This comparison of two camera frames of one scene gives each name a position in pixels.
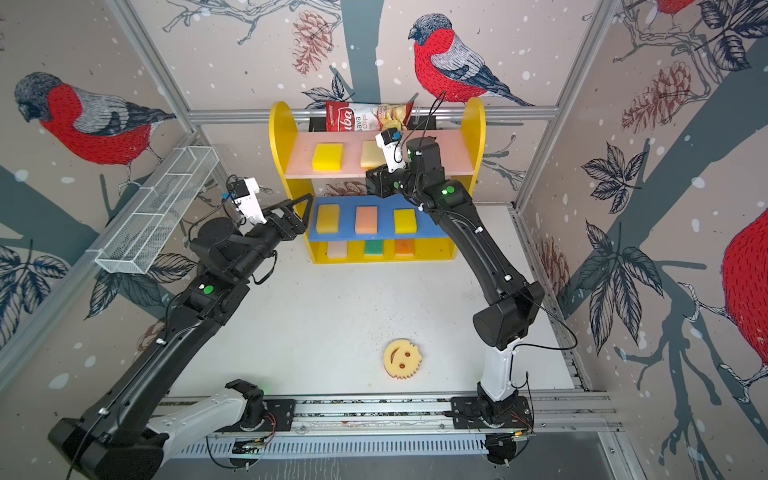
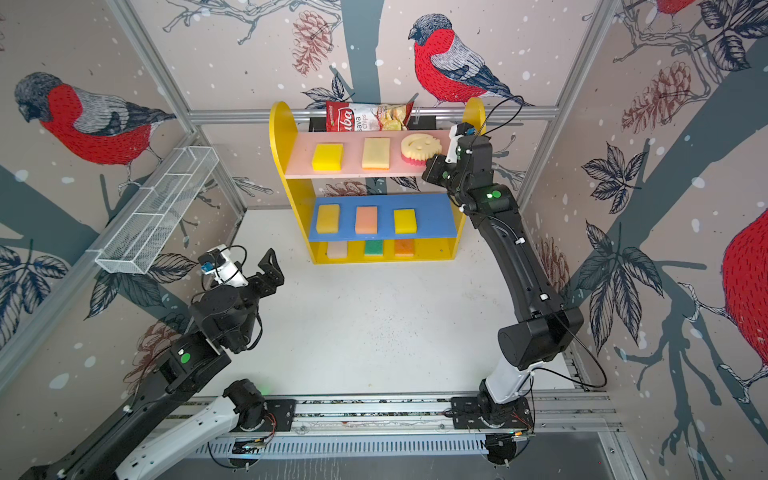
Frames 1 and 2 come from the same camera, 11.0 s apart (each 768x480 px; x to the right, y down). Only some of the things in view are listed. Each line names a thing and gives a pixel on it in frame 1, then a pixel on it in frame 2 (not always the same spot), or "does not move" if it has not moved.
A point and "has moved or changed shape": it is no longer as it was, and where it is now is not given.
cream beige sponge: (372, 155) does not move
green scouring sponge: (374, 247) does not move
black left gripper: (293, 229) → (275, 274)
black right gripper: (382, 179) → (433, 169)
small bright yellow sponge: (405, 221) does not move
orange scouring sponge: (404, 247) does not move
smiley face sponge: (402, 359) has moved or changed shape
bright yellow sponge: (328, 157) does not move
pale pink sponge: (337, 249) does not move
